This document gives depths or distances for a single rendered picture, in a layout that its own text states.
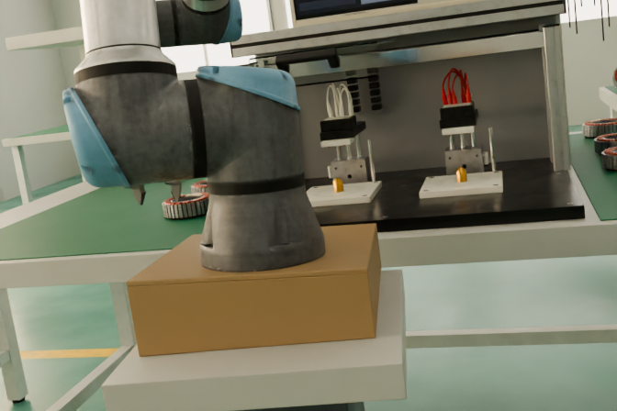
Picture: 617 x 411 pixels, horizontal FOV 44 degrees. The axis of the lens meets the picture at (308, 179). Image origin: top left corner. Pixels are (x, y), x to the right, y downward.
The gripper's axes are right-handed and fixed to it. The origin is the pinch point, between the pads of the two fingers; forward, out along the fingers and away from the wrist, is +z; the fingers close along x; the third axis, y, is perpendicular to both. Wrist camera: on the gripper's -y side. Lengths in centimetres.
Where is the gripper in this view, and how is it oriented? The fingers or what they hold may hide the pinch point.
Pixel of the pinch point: (159, 195)
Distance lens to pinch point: 140.4
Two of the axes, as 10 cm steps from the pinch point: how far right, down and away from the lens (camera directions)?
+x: 9.6, -0.8, -2.6
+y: -2.4, 2.0, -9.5
